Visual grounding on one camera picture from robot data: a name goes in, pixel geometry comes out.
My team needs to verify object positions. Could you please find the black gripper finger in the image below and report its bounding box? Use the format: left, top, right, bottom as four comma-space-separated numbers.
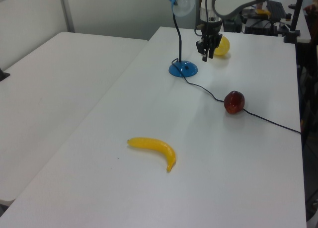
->
208, 34, 223, 60
195, 39, 209, 63

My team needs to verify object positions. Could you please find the bare person hand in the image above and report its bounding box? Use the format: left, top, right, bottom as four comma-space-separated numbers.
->
303, 3, 318, 14

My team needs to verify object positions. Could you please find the thin black lamp cable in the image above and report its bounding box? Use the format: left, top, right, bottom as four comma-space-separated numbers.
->
171, 58, 303, 135

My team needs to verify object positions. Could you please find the small yellow box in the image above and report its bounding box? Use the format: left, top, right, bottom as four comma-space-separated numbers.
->
255, 8, 272, 17

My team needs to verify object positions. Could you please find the black computer box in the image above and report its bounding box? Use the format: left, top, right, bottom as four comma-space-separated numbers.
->
244, 18, 278, 37

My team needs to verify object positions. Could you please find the white side table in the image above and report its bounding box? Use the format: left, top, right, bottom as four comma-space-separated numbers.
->
0, 31, 150, 207

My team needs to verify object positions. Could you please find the yellow plastic melon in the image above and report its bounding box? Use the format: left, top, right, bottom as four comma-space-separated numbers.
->
213, 35, 231, 57

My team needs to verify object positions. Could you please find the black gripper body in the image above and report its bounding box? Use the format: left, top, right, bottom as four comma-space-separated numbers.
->
200, 21, 223, 42

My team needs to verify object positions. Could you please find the yellow plastic banana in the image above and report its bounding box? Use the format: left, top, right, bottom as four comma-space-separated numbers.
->
127, 137, 177, 174

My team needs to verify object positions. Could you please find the dark red plastic apple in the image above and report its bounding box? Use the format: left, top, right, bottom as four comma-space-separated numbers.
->
223, 90, 247, 115

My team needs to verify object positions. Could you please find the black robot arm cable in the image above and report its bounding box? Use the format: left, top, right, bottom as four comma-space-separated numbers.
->
194, 0, 216, 38

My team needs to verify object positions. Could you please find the blue gooseneck desk lamp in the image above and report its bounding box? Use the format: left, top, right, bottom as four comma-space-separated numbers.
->
167, 0, 199, 78

